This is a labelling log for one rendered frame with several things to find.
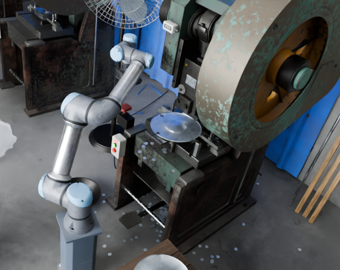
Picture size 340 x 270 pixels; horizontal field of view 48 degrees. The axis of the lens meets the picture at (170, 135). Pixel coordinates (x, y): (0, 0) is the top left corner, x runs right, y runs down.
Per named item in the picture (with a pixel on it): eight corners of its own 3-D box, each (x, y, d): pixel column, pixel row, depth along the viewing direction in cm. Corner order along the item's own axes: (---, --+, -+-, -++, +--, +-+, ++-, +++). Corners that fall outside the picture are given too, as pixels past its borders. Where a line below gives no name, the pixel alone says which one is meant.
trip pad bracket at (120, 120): (124, 145, 235) (127, 119, 224) (115, 137, 240) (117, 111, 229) (132, 142, 239) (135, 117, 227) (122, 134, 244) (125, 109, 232)
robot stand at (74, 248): (65, 293, 208) (65, 242, 182) (57, 265, 221) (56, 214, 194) (98, 282, 217) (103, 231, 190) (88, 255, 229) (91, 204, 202)
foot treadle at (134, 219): (126, 234, 233) (127, 229, 230) (117, 223, 238) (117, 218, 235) (193, 194, 269) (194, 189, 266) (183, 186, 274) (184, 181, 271)
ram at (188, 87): (189, 118, 204) (200, 68, 186) (170, 104, 212) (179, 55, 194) (209, 109, 215) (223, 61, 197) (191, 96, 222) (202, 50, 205)
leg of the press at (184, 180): (167, 267, 232) (198, 155, 179) (155, 254, 238) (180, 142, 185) (256, 203, 288) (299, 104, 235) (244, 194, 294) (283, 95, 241)
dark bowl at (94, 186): (70, 223, 246) (71, 216, 242) (47, 195, 261) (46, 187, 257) (109, 203, 264) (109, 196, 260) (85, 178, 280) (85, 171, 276)
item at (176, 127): (178, 108, 231) (178, 107, 231) (212, 133, 214) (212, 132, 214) (140, 120, 214) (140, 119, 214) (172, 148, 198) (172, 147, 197)
